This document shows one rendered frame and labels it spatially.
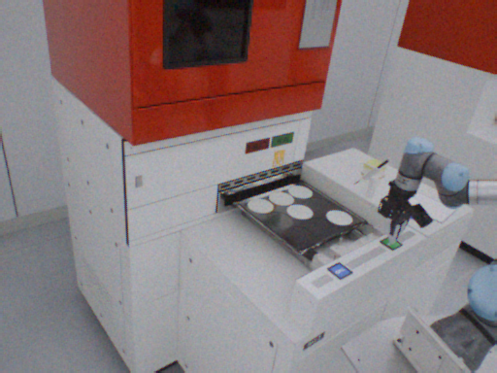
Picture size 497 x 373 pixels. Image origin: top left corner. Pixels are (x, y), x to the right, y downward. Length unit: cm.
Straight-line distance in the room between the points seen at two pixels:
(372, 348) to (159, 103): 93
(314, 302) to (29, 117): 212
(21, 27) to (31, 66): 21
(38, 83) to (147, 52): 163
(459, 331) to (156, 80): 104
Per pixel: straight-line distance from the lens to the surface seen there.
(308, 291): 125
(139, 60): 124
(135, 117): 128
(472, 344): 127
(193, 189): 158
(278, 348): 137
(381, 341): 138
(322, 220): 165
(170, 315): 191
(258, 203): 169
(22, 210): 312
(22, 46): 275
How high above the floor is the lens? 179
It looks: 31 degrees down
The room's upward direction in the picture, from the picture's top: 7 degrees clockwise
